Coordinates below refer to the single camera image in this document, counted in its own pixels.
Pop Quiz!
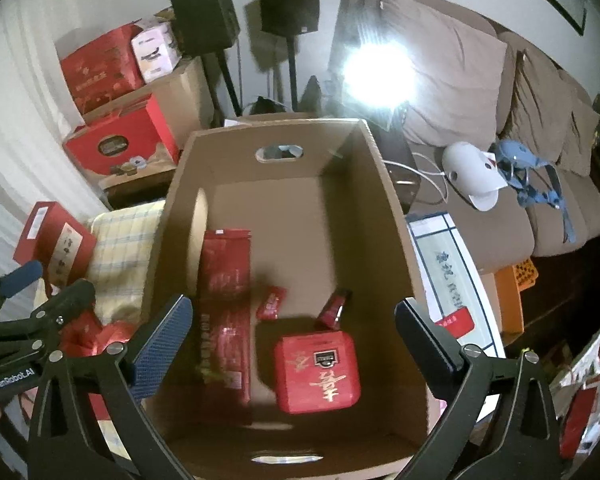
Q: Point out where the brown cardboard carton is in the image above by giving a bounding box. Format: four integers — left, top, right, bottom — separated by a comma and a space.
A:
82, 57, 216, 136

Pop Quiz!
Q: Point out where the small red packet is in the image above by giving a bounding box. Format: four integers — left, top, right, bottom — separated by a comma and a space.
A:
317, 290, 351, 331
256, 285, 287, 321

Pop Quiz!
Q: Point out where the black speaker stand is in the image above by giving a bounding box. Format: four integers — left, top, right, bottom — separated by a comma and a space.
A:
202, 50, 243, 117
285, 34, 301, 111

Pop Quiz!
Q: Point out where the red square tin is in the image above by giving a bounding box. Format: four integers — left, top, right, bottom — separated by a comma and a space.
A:
272, 331, 362, 415

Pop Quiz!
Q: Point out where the small brown cushion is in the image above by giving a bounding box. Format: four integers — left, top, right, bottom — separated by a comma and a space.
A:
560, 95, 600, 177

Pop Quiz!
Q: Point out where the white curtain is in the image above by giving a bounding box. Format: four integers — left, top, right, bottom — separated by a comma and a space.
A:
0, 0, 111, 286

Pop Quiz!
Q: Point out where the brown sofa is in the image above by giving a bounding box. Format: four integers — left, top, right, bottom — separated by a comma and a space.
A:
330, 0, 600, 271

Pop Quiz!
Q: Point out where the long red foil packet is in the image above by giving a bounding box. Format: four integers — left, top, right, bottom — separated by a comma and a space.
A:
196, 229, 254, 408

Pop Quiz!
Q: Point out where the blue strap harness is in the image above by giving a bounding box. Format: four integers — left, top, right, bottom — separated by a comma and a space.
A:
492, 140, 578, 246

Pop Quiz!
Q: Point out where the large red gift box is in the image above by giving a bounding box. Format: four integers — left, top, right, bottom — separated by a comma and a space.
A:
60, 24, 146, 113

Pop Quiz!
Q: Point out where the dark wooden side table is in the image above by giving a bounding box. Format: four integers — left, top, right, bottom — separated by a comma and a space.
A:
375, 127, 423, 213

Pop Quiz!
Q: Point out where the red gift bag with handles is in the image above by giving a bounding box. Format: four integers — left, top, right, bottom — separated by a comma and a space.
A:
62, 94, 181, 178

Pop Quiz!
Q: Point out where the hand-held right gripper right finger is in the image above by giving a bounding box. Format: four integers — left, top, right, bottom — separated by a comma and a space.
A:
394, 297, 571, 480

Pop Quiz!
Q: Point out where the brown cardboard box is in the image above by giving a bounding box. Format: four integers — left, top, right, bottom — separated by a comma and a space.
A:
140, 117, 443, 480

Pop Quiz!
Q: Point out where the bright panel lamp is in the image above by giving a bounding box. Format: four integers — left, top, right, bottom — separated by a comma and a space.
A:
327, 25, 416, 131

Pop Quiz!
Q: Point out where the large brown cushion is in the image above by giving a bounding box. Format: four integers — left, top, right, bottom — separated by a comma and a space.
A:
375, 0, 508, 148

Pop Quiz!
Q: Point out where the white rounded device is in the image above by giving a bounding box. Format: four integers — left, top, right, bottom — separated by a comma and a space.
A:
441, 142, 506, 212

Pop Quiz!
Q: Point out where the brown wooden stand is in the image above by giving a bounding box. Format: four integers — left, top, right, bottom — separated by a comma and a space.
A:
99, 162, 180, 211

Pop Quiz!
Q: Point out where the red gift box white label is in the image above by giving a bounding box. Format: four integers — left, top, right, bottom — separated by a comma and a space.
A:
12, 201, 98, 288

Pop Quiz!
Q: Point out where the yellow checkered tablecloth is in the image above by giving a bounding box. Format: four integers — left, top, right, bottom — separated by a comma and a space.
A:
32, 200, 167, 341

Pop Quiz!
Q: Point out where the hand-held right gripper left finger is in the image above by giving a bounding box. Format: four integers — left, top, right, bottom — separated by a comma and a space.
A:
27, 294, 196, 480

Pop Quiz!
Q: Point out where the medium brown cushion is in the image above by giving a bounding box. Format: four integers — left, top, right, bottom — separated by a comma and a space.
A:
505, 50, 573, 166

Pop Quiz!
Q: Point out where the black speaker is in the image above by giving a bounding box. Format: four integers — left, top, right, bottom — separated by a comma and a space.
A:
170, 0, 241, 57
258, 0, 321, 36

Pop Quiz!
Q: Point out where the white printed flat box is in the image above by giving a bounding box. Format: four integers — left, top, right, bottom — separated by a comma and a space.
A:
405, 210, 506, 361

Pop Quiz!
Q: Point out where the orange crate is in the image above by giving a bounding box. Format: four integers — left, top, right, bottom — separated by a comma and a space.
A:
495, 257, 538, 335

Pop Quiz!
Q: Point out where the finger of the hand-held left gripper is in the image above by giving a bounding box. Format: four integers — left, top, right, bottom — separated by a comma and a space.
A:
0, 260, 43, 321
0, 279, 97, 363

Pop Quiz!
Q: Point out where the white cable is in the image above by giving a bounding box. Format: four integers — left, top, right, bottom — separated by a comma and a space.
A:
380, 152, 451, 206

